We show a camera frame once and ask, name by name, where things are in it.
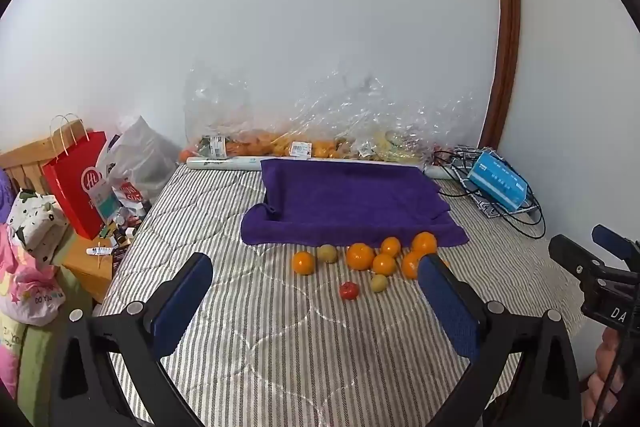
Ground green bedsheet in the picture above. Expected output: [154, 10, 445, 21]
[0, 267, 96, 408]

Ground clear bag of yellow fruit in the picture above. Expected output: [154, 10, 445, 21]
[370, 92, 481, 168]

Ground small toiletry bottles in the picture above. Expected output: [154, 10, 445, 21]
[102, 214, 138, 243]

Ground blue and white box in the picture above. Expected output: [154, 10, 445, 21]
[467, 150, 531, 212]

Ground red paper bag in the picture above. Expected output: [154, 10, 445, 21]
[41, 114, 108, 240]

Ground white plastic bag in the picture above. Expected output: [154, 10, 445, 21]
[97, 116, 181, 202]

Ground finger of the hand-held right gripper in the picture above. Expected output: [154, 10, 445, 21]
[592, 224, 640, 275]
[548, 234, 608, 283]

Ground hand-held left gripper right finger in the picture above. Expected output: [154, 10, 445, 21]
[417, 253, 583, 427]

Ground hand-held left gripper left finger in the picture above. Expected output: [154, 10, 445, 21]
[50, 252, 215, 427]

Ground wooden nightstand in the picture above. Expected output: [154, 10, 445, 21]
[62, 232, 121, 303]

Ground purple towel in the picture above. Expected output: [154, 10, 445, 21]
[241, 158, 470, 248]

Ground white paper roll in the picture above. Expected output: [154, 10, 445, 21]
[186, 156, 455, 180]

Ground black cables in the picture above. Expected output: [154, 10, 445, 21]
[430, 148, 547, 239]

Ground wooden headboard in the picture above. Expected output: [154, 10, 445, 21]
[0, 119, 83, 198]

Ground wooden door frame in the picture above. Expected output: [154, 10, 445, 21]
[477, 0, 522, 150]

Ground black tether cable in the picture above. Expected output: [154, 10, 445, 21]
[595, 337, 626, 427]

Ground pink printed blanket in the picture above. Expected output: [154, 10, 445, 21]
[0, 227, 66, 325]

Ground person's right hand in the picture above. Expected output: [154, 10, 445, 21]
[585, 331, 625, 423]

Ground white pillow with dark print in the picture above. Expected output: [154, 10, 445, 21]
[7, 189, 68, 263]

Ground clear bag of oranges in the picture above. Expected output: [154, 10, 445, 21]
[235, 72, 351, 160]

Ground teal snack packet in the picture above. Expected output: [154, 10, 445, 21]
[95, 192, 121, 220]

